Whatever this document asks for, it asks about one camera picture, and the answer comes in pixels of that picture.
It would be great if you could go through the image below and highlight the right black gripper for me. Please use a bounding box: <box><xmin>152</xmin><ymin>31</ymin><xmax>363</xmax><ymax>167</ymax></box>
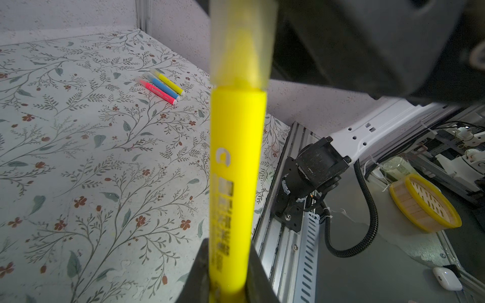
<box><xmin>271</xmin><ymin>1</ymin><xmax>484</xmax><ymax>104</ymax></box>

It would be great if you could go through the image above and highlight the yellow highlighter pen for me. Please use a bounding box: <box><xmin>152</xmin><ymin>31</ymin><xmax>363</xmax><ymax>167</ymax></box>
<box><xmin>209</xmin><ymin>86</ymin><xmax>266</xmax><ymax>302</ymax></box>
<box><xmin>150</xmin><ymin>69</ymin><xmax>185</xmax><ymax>96</ymax></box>

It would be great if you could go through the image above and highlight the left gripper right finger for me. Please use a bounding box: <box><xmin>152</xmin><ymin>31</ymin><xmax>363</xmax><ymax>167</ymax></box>
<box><xmin>245</xmin><ymin>244</ymin><xmax>280</xmax><ymax>303</ymax></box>

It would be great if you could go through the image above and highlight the pink highlighter pen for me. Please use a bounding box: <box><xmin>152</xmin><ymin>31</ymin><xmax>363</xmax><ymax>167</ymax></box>
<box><xmin>135</xmin><ymin>77</ymin><xmax>178</xmax><ymax>106</ymax></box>

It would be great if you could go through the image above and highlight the white computer mouse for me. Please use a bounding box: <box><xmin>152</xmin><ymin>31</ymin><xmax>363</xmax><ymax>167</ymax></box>
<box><xmin>433</xmin><ymin>267</ymin><xmax>463</xmax><ymax>292</ymax></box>

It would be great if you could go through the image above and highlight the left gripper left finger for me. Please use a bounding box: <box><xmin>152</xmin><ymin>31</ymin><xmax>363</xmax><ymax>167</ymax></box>
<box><xmin>176</xmin><ymin>238</ymin><xmax>210</xmax><ymax>303</ymax></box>

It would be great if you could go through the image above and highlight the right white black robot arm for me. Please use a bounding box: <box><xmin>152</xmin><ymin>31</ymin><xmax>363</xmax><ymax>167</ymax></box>
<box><xmin>272</xmin><ymin>1</ymin><xmax>484</xmax><ymax>189</ymax></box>

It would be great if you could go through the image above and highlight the blue highlighter pen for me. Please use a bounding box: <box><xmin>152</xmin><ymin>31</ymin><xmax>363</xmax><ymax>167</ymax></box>
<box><xmin>143</xmin><ymin>73</ymin><xmax>179</xmax><ymax>100</ymax></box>

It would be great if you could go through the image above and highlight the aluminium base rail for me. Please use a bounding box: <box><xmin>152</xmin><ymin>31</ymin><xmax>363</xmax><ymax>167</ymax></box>
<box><xmin>253</xmin><ymin>122</ymin><xmax>319</xmax><ymax>302</ymax></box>

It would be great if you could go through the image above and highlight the yellow rimmed bamboo basket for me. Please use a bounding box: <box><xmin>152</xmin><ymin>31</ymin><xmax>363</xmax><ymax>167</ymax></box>
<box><xmin>389</xmin><ymin>174</ymin><xmax>462</xmax><ymax>233</ymax></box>

